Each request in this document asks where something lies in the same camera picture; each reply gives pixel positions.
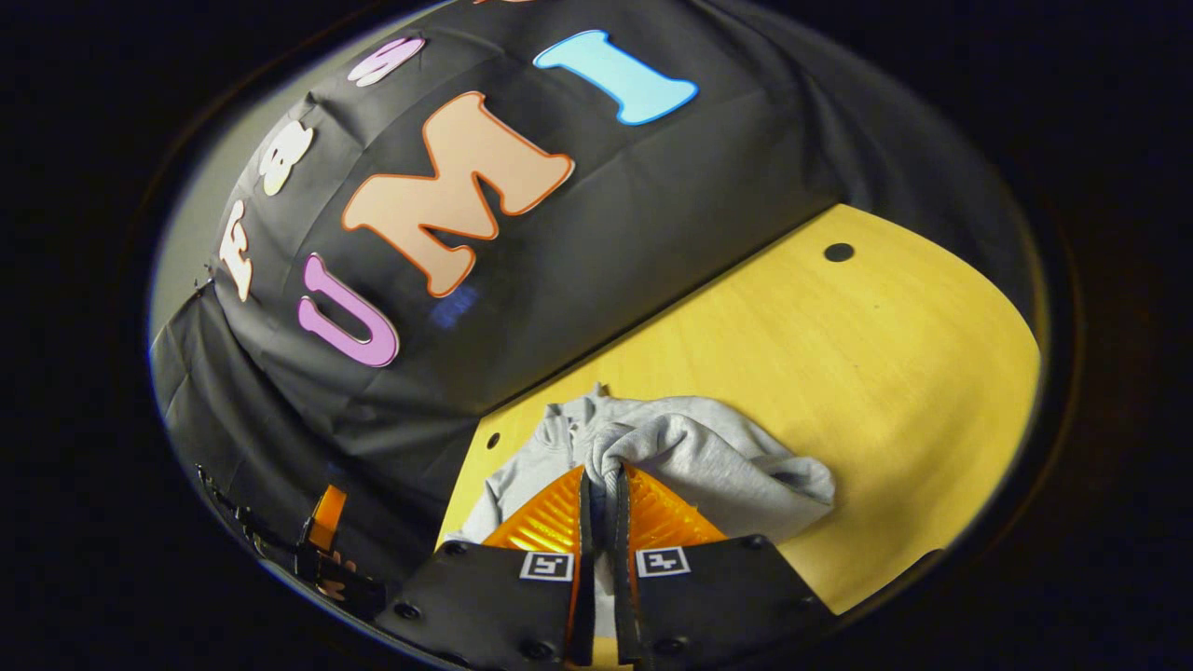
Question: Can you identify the grey sweatshirt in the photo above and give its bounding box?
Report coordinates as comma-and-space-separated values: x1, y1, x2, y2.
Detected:
447, 382, 837, 560

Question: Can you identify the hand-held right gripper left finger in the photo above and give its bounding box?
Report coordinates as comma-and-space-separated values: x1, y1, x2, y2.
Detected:
377, 464, 598, 671

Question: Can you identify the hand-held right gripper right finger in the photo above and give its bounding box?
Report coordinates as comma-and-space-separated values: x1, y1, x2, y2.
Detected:
610, 462, 836, 668

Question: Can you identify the black backdrop cloth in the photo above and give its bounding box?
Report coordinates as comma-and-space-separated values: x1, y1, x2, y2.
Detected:
149, 0, 1037, 607

